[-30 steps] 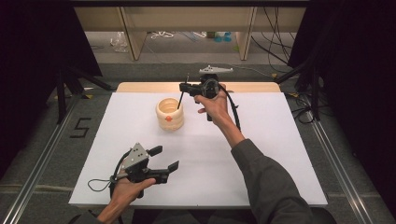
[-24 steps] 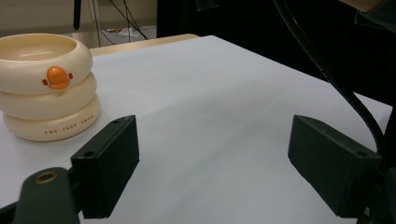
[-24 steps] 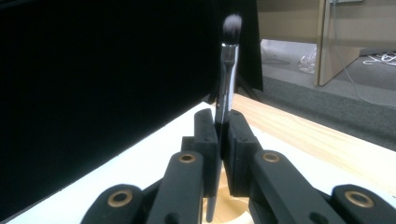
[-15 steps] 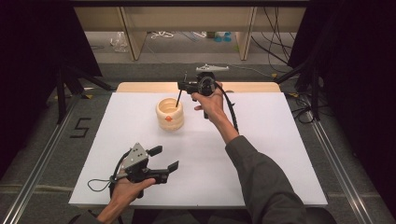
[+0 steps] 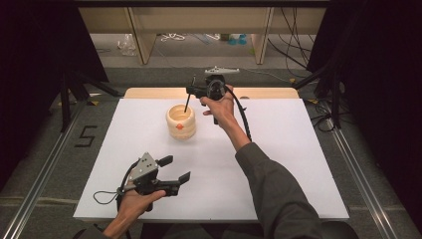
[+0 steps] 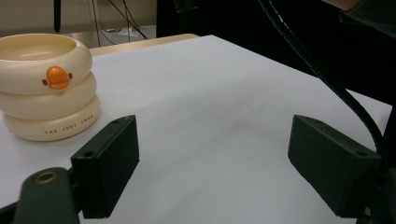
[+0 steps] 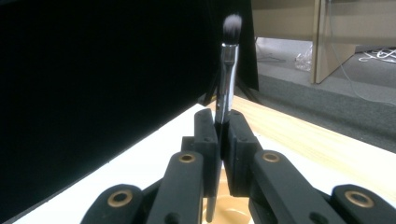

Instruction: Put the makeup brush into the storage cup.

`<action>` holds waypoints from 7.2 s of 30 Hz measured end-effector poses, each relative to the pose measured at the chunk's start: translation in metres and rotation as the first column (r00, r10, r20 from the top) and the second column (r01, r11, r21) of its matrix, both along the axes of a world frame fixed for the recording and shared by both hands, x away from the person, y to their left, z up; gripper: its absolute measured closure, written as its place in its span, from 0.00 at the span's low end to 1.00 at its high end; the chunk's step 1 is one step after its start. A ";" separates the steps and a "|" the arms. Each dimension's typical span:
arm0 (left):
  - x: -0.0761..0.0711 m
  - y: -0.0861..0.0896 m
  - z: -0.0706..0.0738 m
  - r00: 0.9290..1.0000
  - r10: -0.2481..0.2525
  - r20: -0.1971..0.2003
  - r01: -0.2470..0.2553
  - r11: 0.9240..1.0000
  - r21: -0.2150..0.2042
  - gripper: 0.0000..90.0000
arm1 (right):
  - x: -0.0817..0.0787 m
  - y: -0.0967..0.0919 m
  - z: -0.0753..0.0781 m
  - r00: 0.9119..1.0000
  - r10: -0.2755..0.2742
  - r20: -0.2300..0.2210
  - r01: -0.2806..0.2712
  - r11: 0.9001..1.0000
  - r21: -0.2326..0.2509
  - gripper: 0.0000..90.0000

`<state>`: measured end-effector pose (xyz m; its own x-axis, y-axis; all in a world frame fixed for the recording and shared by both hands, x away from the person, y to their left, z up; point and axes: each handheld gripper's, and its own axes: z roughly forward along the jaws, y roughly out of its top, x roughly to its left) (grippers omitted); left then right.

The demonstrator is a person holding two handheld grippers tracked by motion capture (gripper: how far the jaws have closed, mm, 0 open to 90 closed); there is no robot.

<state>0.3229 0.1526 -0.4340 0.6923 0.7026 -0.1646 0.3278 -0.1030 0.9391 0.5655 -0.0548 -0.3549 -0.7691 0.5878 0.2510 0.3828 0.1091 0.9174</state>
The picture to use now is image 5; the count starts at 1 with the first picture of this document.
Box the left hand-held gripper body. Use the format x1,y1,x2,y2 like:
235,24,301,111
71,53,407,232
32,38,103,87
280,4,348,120
123,151,182,196

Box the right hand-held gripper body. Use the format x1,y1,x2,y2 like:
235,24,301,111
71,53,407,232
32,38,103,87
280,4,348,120
202,66,241,101

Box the thin black brush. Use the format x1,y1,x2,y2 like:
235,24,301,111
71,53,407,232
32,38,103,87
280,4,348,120
183,75,197,114

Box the cream ribbed pen holder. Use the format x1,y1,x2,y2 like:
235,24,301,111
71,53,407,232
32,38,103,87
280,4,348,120
165,104,197,140

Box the person's right hand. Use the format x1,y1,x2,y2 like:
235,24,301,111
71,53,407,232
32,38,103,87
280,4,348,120
200,85,237,128

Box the person's left hand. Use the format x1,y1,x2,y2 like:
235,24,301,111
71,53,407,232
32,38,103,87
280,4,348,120
116,190,167,227

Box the white foam board mat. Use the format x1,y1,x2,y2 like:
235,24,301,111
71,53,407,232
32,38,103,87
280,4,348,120
73,98,350,222

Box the blue bottles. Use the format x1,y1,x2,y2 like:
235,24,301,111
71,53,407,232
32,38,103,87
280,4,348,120
228,33,248,46

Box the person's lap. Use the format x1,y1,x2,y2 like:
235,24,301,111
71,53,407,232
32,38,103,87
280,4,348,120
140,222,262,239

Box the wooden shelf unit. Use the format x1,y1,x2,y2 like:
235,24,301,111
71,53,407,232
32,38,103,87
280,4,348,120
78,6,327,66

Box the clear plastic bag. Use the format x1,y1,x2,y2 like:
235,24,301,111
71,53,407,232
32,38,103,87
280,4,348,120
116,33,137,57

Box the black metal stand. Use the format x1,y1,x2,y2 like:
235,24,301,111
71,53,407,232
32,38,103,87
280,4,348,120
293,62,343,129
59,69,121,133

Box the black curtain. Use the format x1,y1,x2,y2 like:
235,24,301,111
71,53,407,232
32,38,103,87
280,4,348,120
0,0,109,191
307,0,422,231

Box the right hand-held gripper black cable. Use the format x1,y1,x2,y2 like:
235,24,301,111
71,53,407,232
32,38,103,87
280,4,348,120
225,85,253,142

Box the hand-held gripper black cable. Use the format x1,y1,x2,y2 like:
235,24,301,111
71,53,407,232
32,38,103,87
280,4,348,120
225,85,253,142
93,158,141,207

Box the left hand-held gripper black cable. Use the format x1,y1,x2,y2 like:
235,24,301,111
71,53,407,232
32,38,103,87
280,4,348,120
93,158,141,207

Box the white coiled cable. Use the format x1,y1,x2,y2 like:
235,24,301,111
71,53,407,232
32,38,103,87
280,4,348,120
159,33,186,43

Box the hanging black cables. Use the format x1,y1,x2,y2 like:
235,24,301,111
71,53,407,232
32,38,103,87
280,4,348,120
267,7,316,80

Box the aluminium floor rail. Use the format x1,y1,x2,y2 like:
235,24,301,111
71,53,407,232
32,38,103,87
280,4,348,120
326,119,400,239
1,99,88,239

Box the black floor cables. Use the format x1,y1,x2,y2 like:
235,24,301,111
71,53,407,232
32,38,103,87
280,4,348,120
307,99,336,133

